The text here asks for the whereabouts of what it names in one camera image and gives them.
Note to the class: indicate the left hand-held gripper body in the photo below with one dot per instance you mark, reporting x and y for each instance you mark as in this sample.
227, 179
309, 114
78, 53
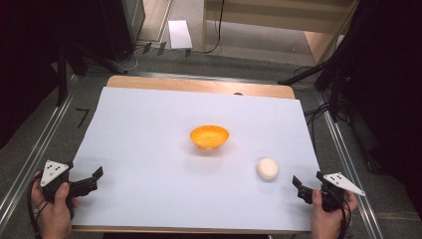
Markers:
52, 172

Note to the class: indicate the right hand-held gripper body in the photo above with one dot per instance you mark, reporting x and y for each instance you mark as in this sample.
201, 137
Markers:
341, 182

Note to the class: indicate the person's right hand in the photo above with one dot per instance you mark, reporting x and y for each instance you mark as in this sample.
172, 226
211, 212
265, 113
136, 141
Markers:
326, 219

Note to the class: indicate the person's left hand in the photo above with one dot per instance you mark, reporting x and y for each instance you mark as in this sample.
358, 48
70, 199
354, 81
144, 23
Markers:
54, 212

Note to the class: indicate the white paper sheet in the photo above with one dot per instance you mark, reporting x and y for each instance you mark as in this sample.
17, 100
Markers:
166, 179

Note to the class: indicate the black metal stand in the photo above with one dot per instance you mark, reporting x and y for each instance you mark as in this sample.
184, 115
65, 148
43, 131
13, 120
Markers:
333, 89
61, 76

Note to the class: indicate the orange bowl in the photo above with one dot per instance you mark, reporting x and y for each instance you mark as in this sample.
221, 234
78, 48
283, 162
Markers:
209, 136

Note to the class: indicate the black cabinet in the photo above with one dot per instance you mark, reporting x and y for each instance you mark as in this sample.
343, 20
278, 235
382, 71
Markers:
121, 26

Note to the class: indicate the white flat box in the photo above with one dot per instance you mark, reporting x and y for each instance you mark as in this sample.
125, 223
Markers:
179, 34

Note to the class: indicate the aluminium floor rail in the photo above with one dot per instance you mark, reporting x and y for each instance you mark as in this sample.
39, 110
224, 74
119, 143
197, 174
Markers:
36, 149
348, 166
205, 77

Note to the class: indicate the light wooden frame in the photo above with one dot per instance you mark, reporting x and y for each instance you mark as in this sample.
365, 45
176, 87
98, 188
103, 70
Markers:
278, 16

